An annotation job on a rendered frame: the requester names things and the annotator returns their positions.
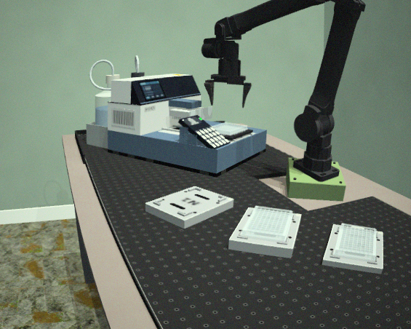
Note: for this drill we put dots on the white plastic bottle with dark cap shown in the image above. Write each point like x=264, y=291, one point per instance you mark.
x=135, y=74

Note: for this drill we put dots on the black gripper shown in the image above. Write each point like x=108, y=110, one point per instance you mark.
x=228, y=74

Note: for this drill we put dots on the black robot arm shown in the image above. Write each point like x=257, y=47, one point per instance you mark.
x=316, y=122

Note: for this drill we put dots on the blue and white plate washer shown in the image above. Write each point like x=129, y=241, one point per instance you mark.
x=142, y=125

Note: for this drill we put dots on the white microplate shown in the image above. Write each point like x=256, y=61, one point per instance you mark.
x=356, y=243
x=229, y=128
x=269, y=224

